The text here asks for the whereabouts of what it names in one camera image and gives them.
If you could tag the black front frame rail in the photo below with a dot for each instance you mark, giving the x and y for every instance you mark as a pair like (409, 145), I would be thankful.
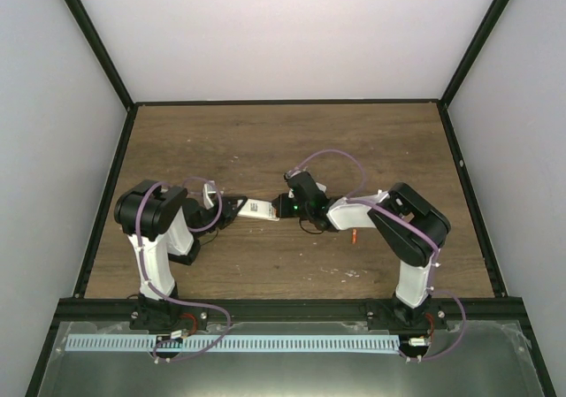
(377, 313)

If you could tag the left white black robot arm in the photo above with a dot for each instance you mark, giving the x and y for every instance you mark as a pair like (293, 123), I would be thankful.
(164, 226)

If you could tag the light blue slotted cable duct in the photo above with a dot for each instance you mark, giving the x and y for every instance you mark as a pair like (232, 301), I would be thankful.
(364, 344)

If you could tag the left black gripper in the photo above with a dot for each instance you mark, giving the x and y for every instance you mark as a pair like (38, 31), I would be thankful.
(226, 213)

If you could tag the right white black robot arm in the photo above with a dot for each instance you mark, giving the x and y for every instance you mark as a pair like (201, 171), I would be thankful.
(411, 227)

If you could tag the white remote control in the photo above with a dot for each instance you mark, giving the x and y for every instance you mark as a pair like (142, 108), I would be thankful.
(256, 209)

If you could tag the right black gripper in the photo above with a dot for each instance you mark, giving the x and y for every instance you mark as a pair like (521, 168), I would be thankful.
(280, 205)

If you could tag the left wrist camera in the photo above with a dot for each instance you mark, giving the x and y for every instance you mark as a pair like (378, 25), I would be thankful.
(209, 195)

